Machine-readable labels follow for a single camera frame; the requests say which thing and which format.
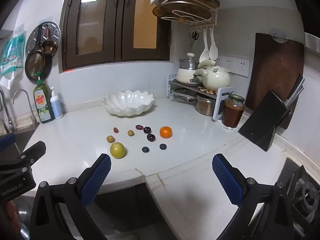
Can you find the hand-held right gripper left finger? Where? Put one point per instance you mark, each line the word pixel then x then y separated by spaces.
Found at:
pixel 96 180

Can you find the metal wall hook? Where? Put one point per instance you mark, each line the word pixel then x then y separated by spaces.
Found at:
pixel 280 33

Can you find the glass jar of red sauce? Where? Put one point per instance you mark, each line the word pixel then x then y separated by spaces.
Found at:
pixel 232 112

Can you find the steel steamer pot with lid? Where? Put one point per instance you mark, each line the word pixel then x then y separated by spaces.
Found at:
pixel 187 63

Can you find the blueberry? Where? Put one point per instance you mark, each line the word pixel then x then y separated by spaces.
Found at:
pixel 145 149
pixel 163 146

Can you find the wooden hook rail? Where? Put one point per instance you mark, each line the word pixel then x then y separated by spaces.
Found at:
pixel 200 27

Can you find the glass pan lid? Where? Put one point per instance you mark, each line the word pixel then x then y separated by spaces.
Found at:
pixel 183 93

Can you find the cream ceramic pot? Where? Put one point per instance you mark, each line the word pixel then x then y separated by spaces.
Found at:
pixel 216 80

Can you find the dark red jujube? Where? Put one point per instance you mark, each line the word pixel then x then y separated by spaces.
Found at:
pixel 139 127

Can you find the chrome gooseneck faucet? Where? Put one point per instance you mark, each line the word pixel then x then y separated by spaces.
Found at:
pixel 30 107

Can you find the chrome sink faucet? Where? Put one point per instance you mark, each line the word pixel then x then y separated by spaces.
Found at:
pixel 8 123

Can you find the large dark wooden cutting board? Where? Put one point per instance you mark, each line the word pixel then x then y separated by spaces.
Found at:
pixel 275 67

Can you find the teal printed plastic bag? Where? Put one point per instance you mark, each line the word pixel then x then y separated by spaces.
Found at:
pixel 11 52

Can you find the white wall socket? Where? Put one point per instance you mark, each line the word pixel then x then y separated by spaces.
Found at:
pixel 228 63
pixel 242 67

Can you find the white scalloped ceramic bowl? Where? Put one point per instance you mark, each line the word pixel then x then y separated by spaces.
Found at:
pixel 127 102

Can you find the black kitchen scissors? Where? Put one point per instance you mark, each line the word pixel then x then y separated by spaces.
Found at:
pixel 195 35

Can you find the dark purple plum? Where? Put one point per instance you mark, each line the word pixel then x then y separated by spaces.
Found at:
pixel 147 130
pixel 151 137

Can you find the brown framed window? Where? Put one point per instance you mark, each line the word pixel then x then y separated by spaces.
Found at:
pixel 117 30

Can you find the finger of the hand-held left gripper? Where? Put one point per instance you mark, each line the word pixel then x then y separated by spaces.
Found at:
pixel 6 141
pixel 35 152

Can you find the cream saucepan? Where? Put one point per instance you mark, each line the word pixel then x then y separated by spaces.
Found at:
pixel 185 76

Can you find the wooden trivet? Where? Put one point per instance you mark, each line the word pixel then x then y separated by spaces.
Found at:
pixel 206 90

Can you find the grey corner shelf rack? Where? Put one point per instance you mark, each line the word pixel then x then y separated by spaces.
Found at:
pixel 223 100

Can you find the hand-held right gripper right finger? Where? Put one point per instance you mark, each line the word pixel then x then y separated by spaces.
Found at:
pixel 227 180

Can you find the black knife block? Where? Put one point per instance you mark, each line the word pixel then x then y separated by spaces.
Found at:
pixel 262 120

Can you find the stainless steel pot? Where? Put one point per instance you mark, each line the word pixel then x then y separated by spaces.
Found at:
pixel 203 106

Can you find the brass ladle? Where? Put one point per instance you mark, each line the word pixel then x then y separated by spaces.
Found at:
pixel 48 45

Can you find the orange tangerine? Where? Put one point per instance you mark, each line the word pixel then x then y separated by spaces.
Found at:
pixel 166 132

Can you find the green dish soap bottle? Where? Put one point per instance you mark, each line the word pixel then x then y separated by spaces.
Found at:
pixel 43 105

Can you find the white pump bottle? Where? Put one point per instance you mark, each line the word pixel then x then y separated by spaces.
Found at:
pixel 56 106

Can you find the white plastic saucer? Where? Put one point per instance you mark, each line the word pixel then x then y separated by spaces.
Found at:
pixel 225 126

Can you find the white rice spoon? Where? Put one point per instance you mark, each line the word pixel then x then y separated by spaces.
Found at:
pixel 213 50
pixel 203 53

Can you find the large green plum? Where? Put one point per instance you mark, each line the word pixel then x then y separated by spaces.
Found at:
pixel 117 150

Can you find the perforated metal steamer plate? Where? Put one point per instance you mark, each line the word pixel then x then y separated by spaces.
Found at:
pixel 33 36

